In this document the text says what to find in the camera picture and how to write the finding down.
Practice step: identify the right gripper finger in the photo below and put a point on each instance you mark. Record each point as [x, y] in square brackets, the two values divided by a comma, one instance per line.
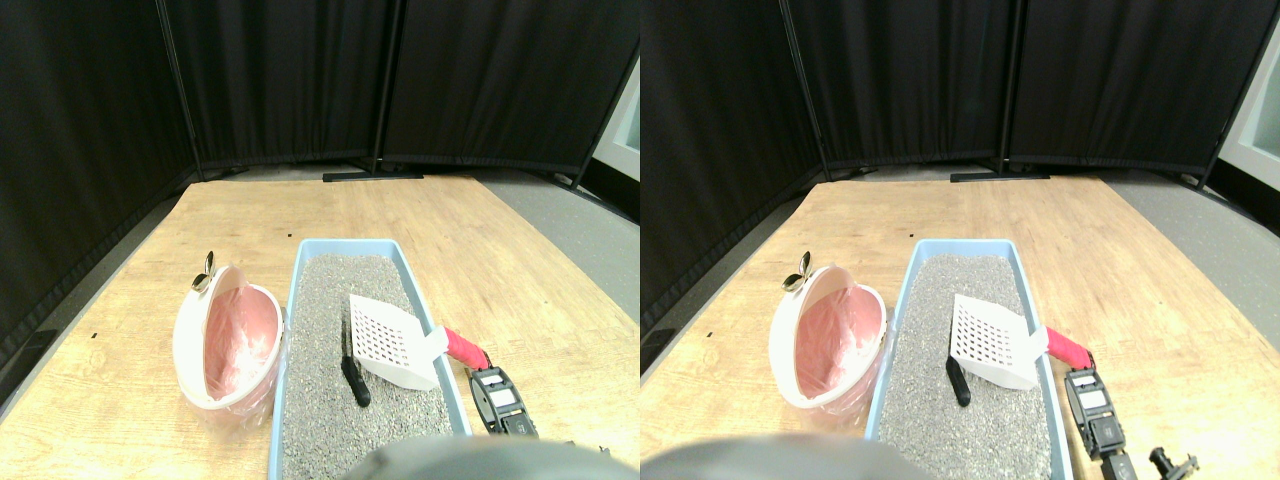
[500, 400]
[1092, 405]

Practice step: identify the blue litter tray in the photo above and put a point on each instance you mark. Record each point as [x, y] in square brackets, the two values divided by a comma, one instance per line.
[320, 440]
[920, 430]

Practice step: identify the white shelf unit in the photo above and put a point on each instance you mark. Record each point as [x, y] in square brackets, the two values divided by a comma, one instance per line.
[1258, 120]
[625, 130]

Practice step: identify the black lump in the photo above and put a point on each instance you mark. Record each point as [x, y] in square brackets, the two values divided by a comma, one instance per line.
[958, 382]
[355, 380]

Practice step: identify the black curtain stand foot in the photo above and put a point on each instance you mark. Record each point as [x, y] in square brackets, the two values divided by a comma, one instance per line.
[660, 338]
[1000, 176]
[35, 340]
[370, 176]

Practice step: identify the black bracket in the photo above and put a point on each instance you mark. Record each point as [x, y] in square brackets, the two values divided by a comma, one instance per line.
[1165, 465]

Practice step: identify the white bin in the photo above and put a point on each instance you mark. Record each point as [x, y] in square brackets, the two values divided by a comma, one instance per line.
[200, 340]
[795, 340]

